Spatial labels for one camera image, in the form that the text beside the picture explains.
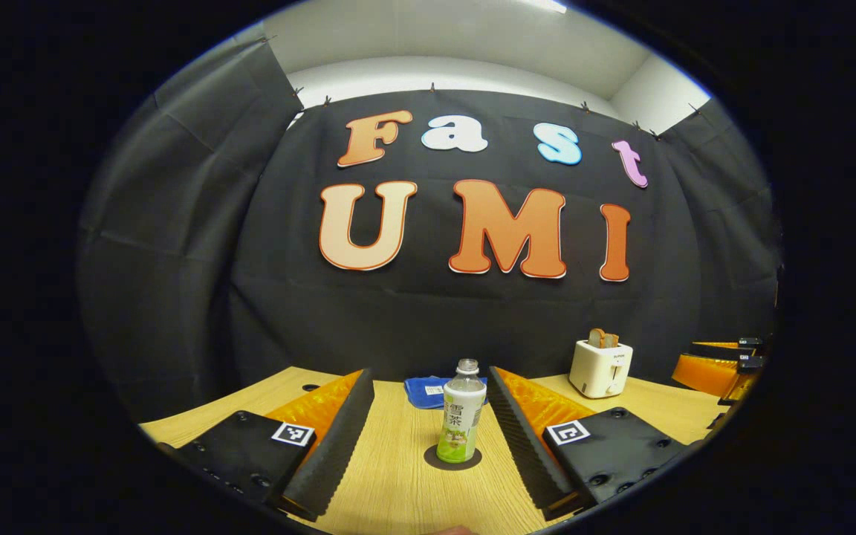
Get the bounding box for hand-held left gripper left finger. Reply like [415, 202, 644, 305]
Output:
[157, 368, 375, 523]

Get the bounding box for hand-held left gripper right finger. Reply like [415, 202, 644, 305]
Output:
[487, 366, 689, 521]

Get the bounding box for clear water bottle white label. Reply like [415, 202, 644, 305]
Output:
[436, 358, 487, 464]

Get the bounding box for dark round coaster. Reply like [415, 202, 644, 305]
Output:
[424, 444, 483, 471]

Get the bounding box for blue cloth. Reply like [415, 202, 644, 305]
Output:
[403, 375, 488, 410]

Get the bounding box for cream toaster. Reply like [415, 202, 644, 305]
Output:
[568, 339, 634, 399]

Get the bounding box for black backdrop cloth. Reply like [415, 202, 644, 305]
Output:
[75, 37, 784, 424]

